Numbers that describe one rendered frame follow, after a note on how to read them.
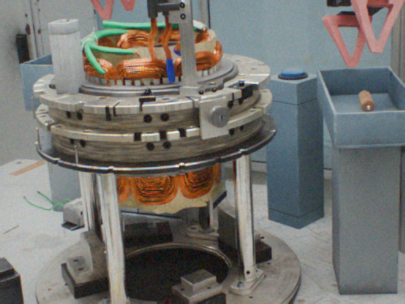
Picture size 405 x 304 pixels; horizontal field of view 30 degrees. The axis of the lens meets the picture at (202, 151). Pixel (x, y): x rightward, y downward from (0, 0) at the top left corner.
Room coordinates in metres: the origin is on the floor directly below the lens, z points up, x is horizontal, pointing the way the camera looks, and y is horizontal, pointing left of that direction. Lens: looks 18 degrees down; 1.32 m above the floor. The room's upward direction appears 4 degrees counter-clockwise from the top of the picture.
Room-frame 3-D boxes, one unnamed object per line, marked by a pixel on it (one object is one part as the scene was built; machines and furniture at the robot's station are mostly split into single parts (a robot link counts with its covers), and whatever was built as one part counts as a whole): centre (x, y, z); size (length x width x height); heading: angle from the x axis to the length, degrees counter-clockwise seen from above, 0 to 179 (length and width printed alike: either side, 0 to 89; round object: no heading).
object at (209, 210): (1.13, 0.00, 0.91); 0.02 x 0.02 x 0.21
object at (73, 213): (1.27, 0.22, 0.80); 0.10 x 0.05 x 0.04; 138
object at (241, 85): (0.93, -0.05, 1.09); 0.03 x 0.02 x 0.02; 147
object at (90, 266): (0.98, 0.18, 0.85); 0.06 x 0.04 x 0.05; 22
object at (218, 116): (0.86, -0.02, 1.07); 0.03 x 0.01 x 0.03; 118
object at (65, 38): (0.95, 0.16, 1.14); 0.03 x 0.03 x 0.09; 70
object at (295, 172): (1.22, -0.16, 0.91); 0.07 x 0.07 x 0.25; 44
